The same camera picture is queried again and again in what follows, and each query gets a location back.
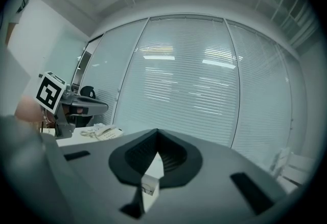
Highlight person's left forearm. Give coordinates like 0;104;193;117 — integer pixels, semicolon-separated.
14;96;44;123

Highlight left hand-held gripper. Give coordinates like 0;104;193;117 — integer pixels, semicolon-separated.
35;71;109;139

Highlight thin-rimmed eyeglasses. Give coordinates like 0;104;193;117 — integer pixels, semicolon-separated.
141;183;154;195

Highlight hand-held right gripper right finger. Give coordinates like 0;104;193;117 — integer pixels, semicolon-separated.
145;128;300;224

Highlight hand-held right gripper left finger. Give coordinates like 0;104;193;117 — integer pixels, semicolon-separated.
44;128;158;224

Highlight white glasses case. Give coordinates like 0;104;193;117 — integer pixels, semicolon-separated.
140;152;165;213

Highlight white desk telephone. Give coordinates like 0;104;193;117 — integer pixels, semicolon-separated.
94;125;124;141

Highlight black office chair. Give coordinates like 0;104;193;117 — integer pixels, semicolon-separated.
74;85;97;128

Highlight white wooden chair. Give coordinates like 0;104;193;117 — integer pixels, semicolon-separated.
270;147;315;191

